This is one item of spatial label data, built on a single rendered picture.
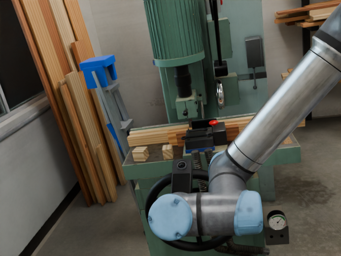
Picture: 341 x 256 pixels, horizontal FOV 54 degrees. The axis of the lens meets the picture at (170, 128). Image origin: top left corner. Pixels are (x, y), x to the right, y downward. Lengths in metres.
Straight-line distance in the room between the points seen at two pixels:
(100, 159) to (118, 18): 1.66
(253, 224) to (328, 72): 0.28
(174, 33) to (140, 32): 2.52
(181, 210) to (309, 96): 0.30
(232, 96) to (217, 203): 0.85
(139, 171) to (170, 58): 0.40
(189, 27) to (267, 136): 0.57
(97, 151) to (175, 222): 2.01
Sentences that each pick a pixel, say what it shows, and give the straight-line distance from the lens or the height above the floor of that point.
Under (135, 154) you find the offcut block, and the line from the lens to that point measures 1.18.
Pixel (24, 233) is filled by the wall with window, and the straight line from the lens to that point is 2.44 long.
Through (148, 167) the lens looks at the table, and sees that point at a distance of 1.17.
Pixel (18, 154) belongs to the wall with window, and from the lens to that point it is 2.38.
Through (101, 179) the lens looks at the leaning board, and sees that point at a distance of 2.67.
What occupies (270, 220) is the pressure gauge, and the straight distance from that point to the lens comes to 1.20.
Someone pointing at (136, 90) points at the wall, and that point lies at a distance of 3.76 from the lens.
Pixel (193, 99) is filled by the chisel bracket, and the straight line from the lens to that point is 1.18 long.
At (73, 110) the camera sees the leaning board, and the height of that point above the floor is 0.79.
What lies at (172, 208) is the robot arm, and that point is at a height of 1.09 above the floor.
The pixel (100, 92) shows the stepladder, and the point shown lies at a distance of 1.93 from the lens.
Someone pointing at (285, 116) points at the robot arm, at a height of 1.18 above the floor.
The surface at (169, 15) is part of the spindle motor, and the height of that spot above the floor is 1.36.
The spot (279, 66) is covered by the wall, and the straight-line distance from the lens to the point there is 3.58.
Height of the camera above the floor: 1.41
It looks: 21 degrees down
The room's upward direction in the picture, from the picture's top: 10 degrees counter-clockwise
